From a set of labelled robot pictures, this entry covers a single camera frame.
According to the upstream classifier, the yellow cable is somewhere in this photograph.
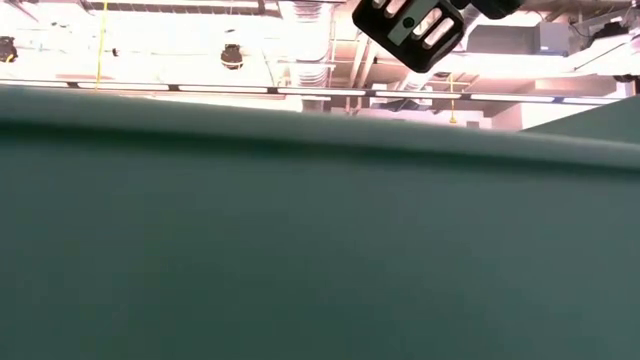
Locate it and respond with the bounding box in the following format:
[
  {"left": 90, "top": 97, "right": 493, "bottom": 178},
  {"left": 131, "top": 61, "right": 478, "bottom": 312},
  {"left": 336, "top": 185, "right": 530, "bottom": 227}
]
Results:
[
  {"left": 448, "top": 73, "right": 459, "bottom": 125},
  {"left": 94, "top": 0, "right": 108, "bottom": 90}
]

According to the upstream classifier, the grey ventilation unit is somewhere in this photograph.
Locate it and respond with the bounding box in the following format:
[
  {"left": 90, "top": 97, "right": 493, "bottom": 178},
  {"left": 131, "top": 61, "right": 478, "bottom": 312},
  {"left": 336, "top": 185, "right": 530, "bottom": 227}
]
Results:
[{"left": 467, "top": 22, "right": 571, "bottom": 56}]

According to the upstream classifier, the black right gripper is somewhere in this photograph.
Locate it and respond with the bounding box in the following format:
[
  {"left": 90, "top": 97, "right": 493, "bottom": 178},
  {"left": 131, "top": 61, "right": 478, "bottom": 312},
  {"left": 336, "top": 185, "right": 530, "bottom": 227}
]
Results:
[{"left": 351, "top": 0, "right": 524, "bottom": 74}]

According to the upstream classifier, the green table mat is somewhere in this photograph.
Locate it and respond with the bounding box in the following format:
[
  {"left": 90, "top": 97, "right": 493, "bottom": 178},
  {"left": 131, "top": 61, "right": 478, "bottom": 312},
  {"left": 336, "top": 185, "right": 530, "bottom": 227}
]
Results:
[{"left": 0, "top": 83, "right": 640, "bottom": 360}]

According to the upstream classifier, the silver corrugated air duct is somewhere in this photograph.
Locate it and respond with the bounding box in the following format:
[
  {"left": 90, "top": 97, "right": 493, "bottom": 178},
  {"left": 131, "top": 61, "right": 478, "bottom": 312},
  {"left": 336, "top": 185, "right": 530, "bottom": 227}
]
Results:
[{"left": 279, "top": 0, "right": 336, "bottom": 89}]

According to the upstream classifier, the black hanging ceiling fixture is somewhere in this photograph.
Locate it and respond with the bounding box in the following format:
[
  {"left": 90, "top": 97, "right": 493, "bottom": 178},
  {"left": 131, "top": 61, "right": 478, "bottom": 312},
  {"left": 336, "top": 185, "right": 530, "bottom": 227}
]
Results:
[
  {"left": 220, "top": 43, "right": 245, "bottom": 71},
  {"left": 0, "top": 35, "right": 19, "bottom": 64}
]

